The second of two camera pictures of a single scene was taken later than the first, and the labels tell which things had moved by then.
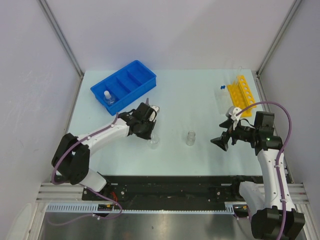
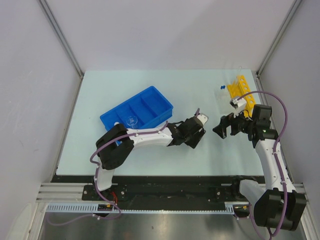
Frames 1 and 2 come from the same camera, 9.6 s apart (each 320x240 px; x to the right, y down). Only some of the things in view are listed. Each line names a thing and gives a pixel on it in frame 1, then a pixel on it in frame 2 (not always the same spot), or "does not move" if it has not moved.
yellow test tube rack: x=241 y=95 does not move
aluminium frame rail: x=49 y=192 does not move
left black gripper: x=146 y=135 to x=198 y=135
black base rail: x=133 y=189 does not move
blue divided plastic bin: x=127 y=85 to x=147 y=109
